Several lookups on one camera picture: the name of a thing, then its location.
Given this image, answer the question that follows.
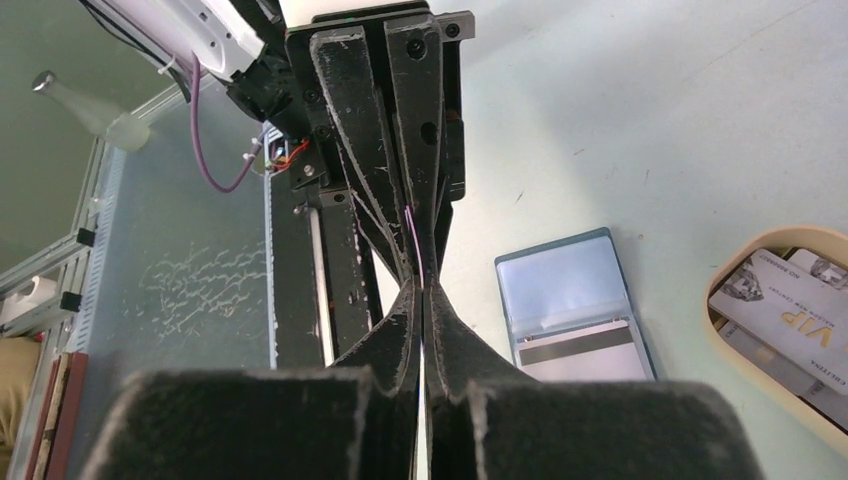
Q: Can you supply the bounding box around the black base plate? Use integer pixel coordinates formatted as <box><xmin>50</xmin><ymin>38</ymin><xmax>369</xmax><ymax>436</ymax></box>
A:
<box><xmin>265</xmin><ymin>169</ymin><xmax>382</xmax><ymax>369</ymax></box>

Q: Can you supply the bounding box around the blue card holder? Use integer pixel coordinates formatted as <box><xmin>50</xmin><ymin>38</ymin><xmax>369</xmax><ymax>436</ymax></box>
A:
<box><xmin>494</xmin><ymin>227</ymin><xmax>656</xmax><ymax>381</ymax></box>

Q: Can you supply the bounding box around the white vip card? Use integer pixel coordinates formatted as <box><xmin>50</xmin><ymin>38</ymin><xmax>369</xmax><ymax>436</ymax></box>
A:
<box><xmin>515</xmin><ymin>319</ymin><xmax>655</xmax><ymax>382</ymax></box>
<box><xmin>708</xmin><ymin>248</ymin><xmax>847</xmax><ymax>395</ymax></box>

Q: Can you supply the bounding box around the aluminium frame rail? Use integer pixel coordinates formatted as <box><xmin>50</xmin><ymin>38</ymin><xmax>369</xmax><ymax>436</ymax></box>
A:
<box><xmin>0</xmin><ymin>79</ymin><xmax>200</xmax><ymax>339</ymax></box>

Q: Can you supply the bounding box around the beige oval tray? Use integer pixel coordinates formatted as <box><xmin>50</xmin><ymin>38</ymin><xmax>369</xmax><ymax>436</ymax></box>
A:
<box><xmin>703</xmin><ymin>226</ymin><xmax>848</xmax><ymax>460</ymax></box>

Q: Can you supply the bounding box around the red wooden board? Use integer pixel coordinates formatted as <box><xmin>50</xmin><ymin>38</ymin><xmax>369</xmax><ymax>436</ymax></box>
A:
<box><xmin>24</xmin><ymin>352</ymin><xmax>89</xmax><ymax>479</ymax></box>

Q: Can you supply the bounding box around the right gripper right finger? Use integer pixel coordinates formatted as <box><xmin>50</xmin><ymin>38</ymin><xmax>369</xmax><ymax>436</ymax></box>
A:
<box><xmin>423</xmin><ymin>283</ymin><xmax>763</xmax><ymax>480</ymax></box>

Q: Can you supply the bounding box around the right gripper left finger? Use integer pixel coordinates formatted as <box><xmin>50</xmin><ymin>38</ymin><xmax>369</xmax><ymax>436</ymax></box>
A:
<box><xmin>82</xmin><ymin>281</ymin><xmax>421</xmax><ymax>479</ymax></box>

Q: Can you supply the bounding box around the blue toothed cable duct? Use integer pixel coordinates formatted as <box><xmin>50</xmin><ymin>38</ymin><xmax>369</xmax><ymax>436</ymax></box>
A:
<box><xmin>62</xmin><ymin>148</ymin><xmax>127</xmax><ymax>353</ymax></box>

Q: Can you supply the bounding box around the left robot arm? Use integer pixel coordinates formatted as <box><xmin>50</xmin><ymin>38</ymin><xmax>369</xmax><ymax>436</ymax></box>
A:
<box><xmin>98</xmin><ymin>1</ymin><xmax>476</xmax><ymax>289</ymax></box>

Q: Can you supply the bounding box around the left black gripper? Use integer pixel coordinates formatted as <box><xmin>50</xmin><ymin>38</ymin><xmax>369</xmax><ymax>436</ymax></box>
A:
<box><xmin>284</xmin><ymin>1</ymin><xmax>476</xmax><ymax>285</ymax></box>

